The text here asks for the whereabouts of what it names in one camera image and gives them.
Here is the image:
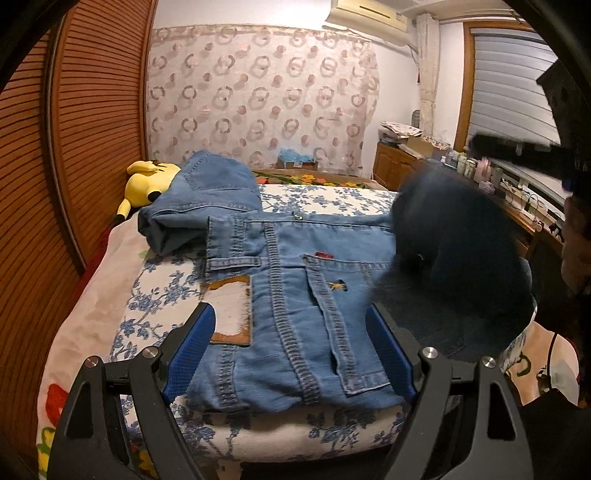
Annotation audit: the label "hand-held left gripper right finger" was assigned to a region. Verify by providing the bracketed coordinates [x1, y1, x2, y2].
[366, 302, 536, 480]

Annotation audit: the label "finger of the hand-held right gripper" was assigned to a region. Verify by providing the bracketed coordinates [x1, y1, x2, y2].
[464, 133, 571, 178]

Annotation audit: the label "colourful flower blanket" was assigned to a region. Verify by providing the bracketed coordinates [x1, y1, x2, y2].
[36, 170, 389, 480]

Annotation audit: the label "row of cosmetic bottles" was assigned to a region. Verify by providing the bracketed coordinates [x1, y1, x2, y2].
[441, 150, 478, 178]

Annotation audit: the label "tied beige curtain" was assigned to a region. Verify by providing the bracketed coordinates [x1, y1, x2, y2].
[418, 14, 439, 127]

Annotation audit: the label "grey window blind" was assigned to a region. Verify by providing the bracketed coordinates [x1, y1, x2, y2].
[468, 30, 571, 148]

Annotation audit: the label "white blue floral bedsheet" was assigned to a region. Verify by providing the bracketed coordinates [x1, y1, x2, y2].
[108, 182, 527, 467]

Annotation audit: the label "folded floral cloth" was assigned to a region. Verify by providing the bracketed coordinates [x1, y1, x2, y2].
[379, 120, 423, 138]

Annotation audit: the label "ring patterned sheer curtain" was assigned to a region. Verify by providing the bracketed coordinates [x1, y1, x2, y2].
[147, 25, 380, 176]

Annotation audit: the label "open cardboard box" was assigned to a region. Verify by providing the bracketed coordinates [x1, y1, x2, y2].
[402, 136, 448, 160]

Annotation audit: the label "light blue denim jeans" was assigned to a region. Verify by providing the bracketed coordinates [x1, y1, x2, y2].
[137, 151, 263, 254]

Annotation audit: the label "cardboard box with blue bag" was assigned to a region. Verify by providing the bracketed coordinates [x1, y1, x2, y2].
[277, 148, 319, 171]

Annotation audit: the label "wooden louvered wardrobe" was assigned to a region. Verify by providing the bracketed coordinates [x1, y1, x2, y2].
[0, 0, 160, 444]

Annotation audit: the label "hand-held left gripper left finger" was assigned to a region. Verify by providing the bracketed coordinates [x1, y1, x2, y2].
[46, 302, 218, 480]

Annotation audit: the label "person's body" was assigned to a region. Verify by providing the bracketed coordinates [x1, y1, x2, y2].
[501, 191, 591, 480]

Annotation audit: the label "blue jeans with leather patch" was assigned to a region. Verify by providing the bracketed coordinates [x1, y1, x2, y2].
[185, 215, 416, 414]

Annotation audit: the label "wall air conditioner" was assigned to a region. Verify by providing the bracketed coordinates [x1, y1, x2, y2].
[325, 0, 409, 34]

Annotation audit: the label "yellow plush toy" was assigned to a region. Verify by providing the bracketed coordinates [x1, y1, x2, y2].
[115, 160, 182, 222]

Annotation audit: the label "wooden sideboard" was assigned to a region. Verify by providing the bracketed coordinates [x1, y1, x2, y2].
[373, 141, 568, 259]

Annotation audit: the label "dark blue pants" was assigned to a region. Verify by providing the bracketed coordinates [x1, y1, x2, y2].
[372, 167, 539, 365]

